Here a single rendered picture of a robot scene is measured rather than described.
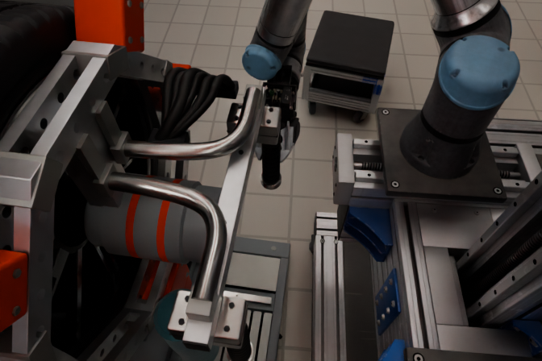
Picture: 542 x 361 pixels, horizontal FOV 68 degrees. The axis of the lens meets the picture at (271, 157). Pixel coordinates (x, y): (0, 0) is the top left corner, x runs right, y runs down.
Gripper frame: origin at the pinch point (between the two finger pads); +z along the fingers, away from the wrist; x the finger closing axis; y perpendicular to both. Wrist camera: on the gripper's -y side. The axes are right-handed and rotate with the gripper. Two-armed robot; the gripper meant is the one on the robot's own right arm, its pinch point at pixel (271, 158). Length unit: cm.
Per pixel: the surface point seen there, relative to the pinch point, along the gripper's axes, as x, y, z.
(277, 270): 1, -75, -7
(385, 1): 47, -83, -201
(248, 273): -9, -75, -5
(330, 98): 15, -69, -91
